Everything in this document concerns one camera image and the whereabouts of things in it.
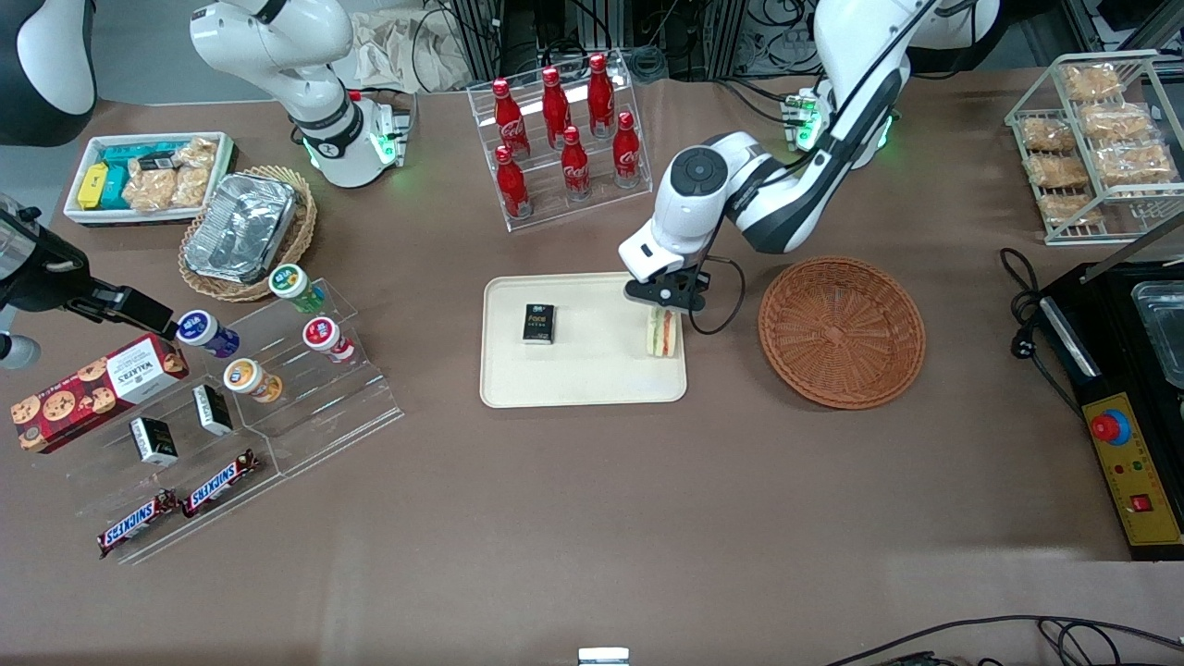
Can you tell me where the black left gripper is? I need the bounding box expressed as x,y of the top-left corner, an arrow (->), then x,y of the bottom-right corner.
623,273 -> 712,341

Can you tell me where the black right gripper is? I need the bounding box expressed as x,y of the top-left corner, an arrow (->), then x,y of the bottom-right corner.
0,211 -> 179,340

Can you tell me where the triangular sandwich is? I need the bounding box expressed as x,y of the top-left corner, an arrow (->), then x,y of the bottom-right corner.
646,308 -> 680,360

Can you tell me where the white arm base connector block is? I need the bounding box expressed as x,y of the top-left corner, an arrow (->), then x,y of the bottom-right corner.
370,99 -> 415,170
783,91 -> 825,152

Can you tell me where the cream plastic tray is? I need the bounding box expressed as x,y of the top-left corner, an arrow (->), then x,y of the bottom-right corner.
480,270 -> 688,409

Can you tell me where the aluminium foil tray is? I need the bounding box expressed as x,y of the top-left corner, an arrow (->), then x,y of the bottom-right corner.
184,173 -> 298,284

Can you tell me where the brown round wicker basket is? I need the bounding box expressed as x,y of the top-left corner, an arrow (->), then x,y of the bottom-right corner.
758,256 -> 927,410

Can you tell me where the light oval wicker basket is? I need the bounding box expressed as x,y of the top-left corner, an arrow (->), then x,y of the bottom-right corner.
179,165 -> 318,303

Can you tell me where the steel machine tray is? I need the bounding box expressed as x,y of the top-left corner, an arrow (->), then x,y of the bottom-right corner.
1129,279 -> 1184,390

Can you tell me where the blue lid snack cup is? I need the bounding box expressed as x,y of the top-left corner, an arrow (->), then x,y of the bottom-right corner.
176,310 -> 241,360

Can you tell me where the red Walkers cookie box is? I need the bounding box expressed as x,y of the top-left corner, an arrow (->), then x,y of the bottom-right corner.
10,333 -> 190,455

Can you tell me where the white plastic bin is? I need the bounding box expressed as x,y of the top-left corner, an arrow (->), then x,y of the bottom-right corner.
62,131 -> 238,228

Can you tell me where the clear bag of crackers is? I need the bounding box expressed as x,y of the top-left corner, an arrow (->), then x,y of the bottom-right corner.
172,138 -> 219,208
123,155 -> 179,213

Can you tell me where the yellow small box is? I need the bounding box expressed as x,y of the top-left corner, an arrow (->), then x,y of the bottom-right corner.
77,164 -> 111,211

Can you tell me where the small black white box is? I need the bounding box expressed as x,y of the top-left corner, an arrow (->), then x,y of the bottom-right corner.
191,384 -> 235,437
129,416 -> 179,467

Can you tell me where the orange snack cup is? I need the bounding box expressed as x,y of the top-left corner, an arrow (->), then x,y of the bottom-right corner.
223,358 -> 284,404

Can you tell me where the clear acrylic bottle rack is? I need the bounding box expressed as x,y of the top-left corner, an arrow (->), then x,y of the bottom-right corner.
467,51 -> 654,233

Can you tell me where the green lid snack cup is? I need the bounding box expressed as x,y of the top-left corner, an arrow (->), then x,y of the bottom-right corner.
268,264 -> 327,315

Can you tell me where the red cola bottle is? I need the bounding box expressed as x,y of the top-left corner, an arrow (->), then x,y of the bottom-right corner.
493,145 -> 533,221
586,53 -> 617,138
611,111 -> 644,190
491,78 -> 531,159
560,126 -> 594,202
540,67 -> 573,149

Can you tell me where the clear acrylic stepped stand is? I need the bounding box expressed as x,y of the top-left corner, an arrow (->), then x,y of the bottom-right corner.
67,347 -> 284,566
208,276 -> 406,478

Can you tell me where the Snickers chocolate bar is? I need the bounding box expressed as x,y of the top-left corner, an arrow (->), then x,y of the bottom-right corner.
180,449 -> 261,519
97,489 -> 179,560

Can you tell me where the red lid snack cup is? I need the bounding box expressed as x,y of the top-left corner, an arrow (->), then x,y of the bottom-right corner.
302,316 -> 356,364

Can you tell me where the crumpled beige paper bag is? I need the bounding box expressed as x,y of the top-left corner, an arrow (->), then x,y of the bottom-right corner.
350,7 -> 475,94

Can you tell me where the clear packet of biscuits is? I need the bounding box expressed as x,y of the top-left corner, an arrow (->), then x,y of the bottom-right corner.
1095,142 -> 1178,187
1038,191 -> 1104,227
1079,102 -> 1153,142
1059,62 -> 1124,102
1019,117 -> 1075,153
1028,154 -> 1092,190

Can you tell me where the black sealing machine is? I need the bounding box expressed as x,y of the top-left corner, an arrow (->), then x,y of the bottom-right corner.
1038,215 -> 1184,562

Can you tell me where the yellow control panel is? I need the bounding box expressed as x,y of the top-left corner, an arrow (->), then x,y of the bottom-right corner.
1080,392 -> 1184,549

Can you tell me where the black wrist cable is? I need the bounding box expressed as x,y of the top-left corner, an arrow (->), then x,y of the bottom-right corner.
683,255 -> 747,337

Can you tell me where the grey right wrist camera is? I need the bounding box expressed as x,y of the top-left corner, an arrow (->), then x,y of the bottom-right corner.
0,331 -> 43,372

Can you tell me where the black power cable with plug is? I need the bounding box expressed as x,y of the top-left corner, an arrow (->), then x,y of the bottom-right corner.
998,247 -> 1085,413

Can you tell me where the white wire rack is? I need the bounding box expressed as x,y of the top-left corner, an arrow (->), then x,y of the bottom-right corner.
1005,50 -> 1184,247

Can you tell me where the black floor cable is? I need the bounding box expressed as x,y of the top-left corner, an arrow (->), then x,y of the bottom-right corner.
823,614 -> 1184,666

